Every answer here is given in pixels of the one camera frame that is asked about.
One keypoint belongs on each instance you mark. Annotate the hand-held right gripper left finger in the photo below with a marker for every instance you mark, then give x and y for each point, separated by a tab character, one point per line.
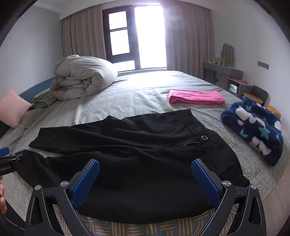
87	181

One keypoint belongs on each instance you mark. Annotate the dark-framed window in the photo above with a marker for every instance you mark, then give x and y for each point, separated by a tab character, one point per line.
120	36

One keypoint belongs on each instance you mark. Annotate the black pants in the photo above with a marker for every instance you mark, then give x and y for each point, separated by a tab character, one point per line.
136	170

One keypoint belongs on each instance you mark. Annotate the wavy-edged table mirror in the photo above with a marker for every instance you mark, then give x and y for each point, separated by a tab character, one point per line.
227	51

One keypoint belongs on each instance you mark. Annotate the grey dressing table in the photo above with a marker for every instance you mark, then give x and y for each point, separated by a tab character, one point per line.
224	71

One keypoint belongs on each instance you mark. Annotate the wooden stool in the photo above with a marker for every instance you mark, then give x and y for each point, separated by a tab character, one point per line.
273	110

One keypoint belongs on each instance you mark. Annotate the folded grey-green duvet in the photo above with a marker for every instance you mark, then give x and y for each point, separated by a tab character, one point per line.
83	77

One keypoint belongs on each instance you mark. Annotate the pink item on shelf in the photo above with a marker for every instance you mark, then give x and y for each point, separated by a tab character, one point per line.
239	80

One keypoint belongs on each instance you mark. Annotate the navy star-print fleece blanket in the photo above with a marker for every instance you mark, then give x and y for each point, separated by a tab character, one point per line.
253	127

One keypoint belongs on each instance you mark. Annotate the beige curtain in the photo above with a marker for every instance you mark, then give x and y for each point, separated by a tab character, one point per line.
83	34
190	40

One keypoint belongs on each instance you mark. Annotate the bed with patterned bedspread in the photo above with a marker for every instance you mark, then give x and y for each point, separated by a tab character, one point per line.
140	97

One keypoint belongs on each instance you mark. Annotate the pink pillow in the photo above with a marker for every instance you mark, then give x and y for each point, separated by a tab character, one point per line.
13	109

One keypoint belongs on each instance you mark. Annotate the olive crumpled cloth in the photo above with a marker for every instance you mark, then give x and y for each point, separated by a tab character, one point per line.
43	101

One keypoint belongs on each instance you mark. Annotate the stack of books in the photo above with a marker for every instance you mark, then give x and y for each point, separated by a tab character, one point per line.
233	88

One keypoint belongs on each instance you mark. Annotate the grey wall switch plate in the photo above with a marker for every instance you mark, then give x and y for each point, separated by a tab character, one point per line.
263	65

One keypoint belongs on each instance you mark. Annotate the pink folded garment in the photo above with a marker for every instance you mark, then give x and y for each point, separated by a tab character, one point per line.
194	97

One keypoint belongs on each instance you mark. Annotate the person's left hand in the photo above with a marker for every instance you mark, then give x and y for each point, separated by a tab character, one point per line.
2	199

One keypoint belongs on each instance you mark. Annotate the gold canister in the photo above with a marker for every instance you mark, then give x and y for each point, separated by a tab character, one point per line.
230	62
225	62
218	60

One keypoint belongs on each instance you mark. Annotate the dark chair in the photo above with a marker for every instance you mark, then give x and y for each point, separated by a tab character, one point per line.
258	94

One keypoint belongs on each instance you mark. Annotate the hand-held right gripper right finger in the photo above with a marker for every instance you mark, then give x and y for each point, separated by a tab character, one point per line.
204	181

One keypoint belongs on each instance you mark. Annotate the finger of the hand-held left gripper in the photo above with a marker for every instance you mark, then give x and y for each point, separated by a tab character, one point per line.
4	151

